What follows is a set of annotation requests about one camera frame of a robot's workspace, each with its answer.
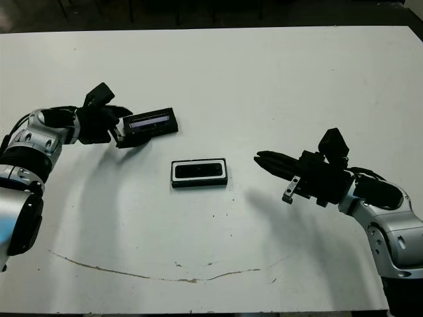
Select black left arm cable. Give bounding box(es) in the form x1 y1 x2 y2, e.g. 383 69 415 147
0 104 80 151

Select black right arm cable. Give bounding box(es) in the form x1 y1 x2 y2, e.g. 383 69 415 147
346 166 387 181

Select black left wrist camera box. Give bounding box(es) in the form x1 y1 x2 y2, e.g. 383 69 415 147
83 82 116 109

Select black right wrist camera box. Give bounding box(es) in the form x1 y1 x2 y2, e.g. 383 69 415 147
317 127 350 164

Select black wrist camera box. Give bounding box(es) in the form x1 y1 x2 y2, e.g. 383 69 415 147
317 127 350 164
83 82 116 109

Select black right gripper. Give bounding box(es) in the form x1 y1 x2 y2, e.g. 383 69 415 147
253 150 354 208

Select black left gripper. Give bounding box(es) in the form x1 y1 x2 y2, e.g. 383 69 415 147
75 104 150 150

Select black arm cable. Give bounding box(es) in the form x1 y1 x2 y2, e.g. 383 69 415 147
0 104 80 151
346 166 387 181

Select black box base white insert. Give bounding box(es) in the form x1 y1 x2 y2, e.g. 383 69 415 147
171 157 229 190

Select black camera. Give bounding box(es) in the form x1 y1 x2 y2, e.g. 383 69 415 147
174 161 223 181

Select black box lid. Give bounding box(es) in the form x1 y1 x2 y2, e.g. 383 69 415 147
122 106 180 137

